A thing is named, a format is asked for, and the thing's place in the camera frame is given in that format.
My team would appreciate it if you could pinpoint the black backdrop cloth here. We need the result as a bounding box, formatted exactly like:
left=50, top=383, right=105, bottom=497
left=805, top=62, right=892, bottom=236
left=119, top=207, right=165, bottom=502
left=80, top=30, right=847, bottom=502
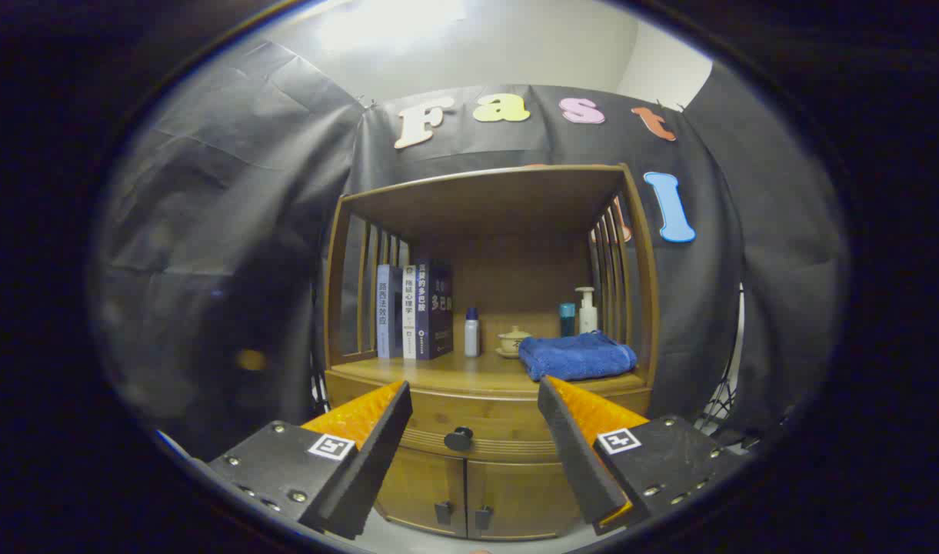
left=92, top=38, right=851, bottom=462

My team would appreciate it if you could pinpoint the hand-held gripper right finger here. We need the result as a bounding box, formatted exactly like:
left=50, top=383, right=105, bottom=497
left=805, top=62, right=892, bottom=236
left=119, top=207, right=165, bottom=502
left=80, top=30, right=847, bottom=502
left=537, top=375, right=748, bottom=537

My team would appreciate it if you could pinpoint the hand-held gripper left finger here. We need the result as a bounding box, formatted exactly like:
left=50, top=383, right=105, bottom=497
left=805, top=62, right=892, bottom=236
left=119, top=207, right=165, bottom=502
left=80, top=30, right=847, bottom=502
left=206, top=379, right=414, bottom=541

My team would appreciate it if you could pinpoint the cream lidded tea cup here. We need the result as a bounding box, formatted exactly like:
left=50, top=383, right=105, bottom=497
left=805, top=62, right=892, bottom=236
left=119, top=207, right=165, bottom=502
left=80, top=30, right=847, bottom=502
left=495, top=325, right=531, bottom=359

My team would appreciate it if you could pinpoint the wooden countertop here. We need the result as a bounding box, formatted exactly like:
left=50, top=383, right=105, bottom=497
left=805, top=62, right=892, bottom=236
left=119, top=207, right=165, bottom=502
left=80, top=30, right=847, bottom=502
left=327, top=350, right=651, bottom=399

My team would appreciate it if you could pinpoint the pale blue book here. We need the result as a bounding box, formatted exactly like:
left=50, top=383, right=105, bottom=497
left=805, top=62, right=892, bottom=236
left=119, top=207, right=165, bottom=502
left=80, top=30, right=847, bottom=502
left=376, top=264, right=405, bottom=359

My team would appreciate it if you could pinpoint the white pump bottle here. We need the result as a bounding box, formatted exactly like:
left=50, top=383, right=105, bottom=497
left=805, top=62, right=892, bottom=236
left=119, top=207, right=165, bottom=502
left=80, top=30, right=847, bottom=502
left=576, top=287, right=599, bottom=335

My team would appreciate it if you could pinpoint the white book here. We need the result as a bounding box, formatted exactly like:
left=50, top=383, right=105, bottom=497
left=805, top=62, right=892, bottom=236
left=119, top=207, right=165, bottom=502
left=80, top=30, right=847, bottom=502
left=402, top=265, right=420, bottom=360

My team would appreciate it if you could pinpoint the dark blue book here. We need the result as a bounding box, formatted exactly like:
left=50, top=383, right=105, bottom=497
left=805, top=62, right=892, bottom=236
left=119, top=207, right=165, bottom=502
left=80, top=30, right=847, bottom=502
left=415, top=260, right=455, bottom=361

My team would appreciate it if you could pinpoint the wooden cabinet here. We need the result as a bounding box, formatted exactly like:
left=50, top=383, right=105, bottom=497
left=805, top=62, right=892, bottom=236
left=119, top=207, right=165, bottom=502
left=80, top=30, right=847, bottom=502
left=323, top=163, right=661, bottom=541

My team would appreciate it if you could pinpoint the blue folded towel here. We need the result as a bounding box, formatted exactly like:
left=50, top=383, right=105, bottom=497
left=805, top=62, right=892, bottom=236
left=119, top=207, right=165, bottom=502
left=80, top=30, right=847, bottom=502
left=518, top=331, right=638, bottom=382

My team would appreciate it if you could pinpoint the wooden cabinet door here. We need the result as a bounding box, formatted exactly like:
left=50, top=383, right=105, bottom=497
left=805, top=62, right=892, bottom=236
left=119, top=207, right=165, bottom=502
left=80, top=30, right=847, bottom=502
left=466, top=458, right=587, bottom=541
left=375, top=446, right=468, bottom=538

